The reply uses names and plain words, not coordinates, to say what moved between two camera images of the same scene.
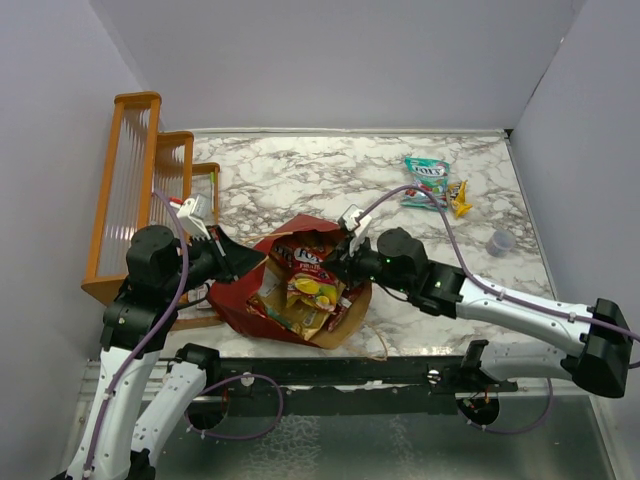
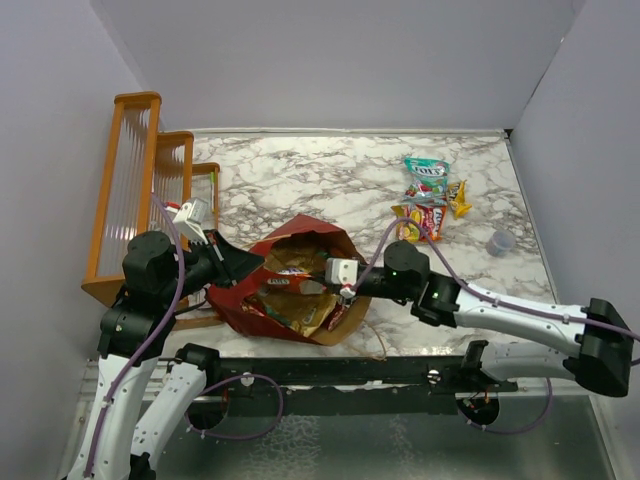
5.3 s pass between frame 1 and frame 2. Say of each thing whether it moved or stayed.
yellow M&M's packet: stayed
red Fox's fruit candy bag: moved
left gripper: stayed
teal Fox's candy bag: stayed
